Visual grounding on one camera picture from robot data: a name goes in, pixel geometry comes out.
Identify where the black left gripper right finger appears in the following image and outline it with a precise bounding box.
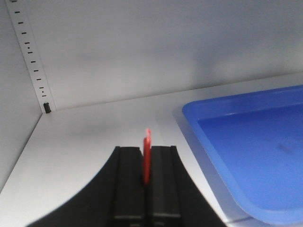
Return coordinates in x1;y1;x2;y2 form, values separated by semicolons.
146;146;225;227

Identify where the black shelf support clip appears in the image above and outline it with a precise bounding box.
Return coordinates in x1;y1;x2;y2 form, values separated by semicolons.
43;102;52;114

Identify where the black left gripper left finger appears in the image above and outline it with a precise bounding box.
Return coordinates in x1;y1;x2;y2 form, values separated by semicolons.
30;147;146;227

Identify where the slotted cabinet shelf rail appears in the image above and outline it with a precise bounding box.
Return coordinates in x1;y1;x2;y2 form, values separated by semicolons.
6;0;56;113

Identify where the white cabinet shelf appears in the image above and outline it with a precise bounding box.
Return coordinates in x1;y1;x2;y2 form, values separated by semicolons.
0;74;303;227

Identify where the blue plastic tray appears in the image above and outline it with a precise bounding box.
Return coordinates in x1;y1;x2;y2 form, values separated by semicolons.
182;86;303;225

